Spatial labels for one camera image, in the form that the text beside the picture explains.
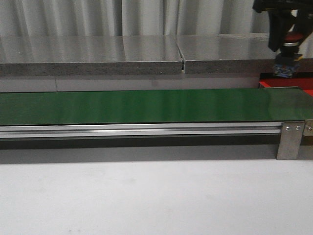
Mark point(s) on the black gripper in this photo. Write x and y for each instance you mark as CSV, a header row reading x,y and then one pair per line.
x,y
281,19

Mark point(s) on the red mushroom push button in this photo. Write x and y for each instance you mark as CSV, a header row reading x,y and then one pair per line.
x,y
287,62

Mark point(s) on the grey stone slab right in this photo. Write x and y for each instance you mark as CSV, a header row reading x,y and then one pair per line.
x,y
226,53

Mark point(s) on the grey stone slab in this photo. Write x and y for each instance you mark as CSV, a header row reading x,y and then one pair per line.
x,y
89,55
226,53

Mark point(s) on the red plastic tray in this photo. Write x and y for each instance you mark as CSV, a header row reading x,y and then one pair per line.
x,y
302,80

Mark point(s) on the green conveyor belt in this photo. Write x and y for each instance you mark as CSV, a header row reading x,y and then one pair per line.
x,y
155,106

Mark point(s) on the grey curtain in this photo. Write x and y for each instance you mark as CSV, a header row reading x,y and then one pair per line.
x,y
129,17

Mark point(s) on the grey stone slab left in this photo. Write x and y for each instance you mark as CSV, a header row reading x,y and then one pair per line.
x,y
89,55

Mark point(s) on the aluminium conveyor frame rail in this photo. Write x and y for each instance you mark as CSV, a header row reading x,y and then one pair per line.
x,y
134,130

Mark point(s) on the steel conveyor support bracket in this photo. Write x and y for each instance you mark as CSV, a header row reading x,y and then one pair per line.
x,y
296,137

